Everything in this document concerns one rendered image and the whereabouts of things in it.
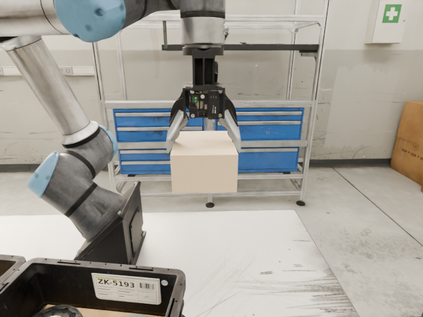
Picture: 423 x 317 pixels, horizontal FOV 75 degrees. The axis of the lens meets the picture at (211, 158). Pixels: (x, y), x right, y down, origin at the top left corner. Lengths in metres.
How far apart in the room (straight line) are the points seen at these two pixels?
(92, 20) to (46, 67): 0.42
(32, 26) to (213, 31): 0.27
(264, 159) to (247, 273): 1.63
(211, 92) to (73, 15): 0.22
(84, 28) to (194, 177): 0.28
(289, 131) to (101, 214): 1.83
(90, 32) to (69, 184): 0.48
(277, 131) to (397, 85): 1.78
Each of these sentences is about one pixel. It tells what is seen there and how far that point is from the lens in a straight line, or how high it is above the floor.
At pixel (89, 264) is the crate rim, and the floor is 0.93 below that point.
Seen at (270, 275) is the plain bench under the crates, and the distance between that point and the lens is 0.86.
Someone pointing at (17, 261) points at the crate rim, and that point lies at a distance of 0.65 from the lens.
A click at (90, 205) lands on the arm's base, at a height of 0.91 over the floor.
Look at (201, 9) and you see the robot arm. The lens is 0.48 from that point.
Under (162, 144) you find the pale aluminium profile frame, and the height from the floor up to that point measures 0.60.
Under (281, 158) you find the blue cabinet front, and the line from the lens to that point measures 2.42.
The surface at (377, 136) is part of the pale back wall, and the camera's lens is 3.77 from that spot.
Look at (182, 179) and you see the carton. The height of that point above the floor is 1.07.
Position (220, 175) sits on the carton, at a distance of 0.50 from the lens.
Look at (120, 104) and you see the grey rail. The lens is 2.26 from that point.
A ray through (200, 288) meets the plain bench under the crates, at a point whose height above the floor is 0.70.
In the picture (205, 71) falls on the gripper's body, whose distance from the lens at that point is 0.49.
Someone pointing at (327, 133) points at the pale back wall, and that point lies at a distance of 3.47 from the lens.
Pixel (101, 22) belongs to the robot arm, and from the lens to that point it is 0.41.
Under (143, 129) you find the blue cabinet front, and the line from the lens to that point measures 2.28.
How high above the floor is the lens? 1.29
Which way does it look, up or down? 21 degrees down
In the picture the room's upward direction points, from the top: straight up
